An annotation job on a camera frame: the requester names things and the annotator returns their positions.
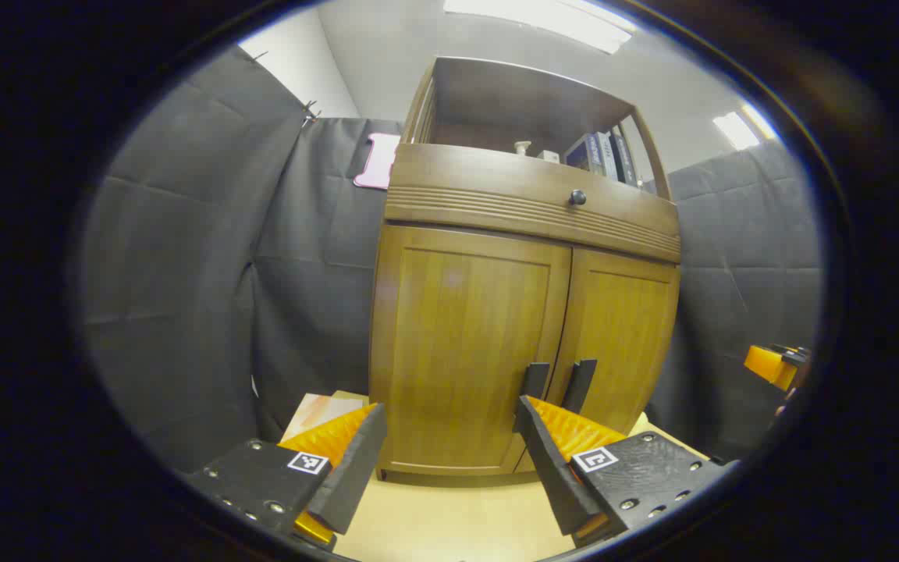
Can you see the black round drawer knob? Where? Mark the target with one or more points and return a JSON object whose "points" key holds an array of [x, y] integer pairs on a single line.
{"points": [[577, 197]]}

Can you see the wooden ribbed cabinet drawer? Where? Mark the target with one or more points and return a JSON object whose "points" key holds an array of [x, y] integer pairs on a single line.
{"points": [[481, 187]]}

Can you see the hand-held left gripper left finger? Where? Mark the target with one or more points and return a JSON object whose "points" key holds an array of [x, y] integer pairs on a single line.
{"points": [[356, 468]]}

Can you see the white and orange book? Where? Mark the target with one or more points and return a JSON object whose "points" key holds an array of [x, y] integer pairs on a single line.
{"points": [[317, 410]]}

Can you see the small white bottle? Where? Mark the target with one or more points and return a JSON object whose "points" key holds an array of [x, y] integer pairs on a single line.
{"points": [[523, 147]]}

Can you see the small white box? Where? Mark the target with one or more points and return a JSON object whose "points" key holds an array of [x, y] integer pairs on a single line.
{"points": [[548, 156]]}

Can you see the wooden double-door shoe cabinet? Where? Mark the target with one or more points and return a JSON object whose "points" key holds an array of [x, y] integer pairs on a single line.
{"points": [[512, 101]]}

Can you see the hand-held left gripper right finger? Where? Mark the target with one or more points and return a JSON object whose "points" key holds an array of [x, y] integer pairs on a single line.
{"points": [[551, 460]]}

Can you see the small ceiling light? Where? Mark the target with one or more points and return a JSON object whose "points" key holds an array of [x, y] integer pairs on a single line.
{"points": [[738, 129]]}

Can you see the dark blue book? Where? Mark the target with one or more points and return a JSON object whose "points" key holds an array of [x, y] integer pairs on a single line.
{"points": [[580, 153]]}

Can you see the grey book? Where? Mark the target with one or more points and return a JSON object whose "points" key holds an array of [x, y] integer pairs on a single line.
{"points": [[605, 156]]}

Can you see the black book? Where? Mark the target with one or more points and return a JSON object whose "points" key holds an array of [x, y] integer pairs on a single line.
{"points": [[624, 160]]}

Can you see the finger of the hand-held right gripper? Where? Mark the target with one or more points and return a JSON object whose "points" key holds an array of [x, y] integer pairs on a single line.
{"points": [[769, 363]]}

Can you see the wooden shoe cabinet door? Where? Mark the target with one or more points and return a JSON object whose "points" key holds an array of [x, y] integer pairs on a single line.
{"points": [[621, 328], [457, 343]]}

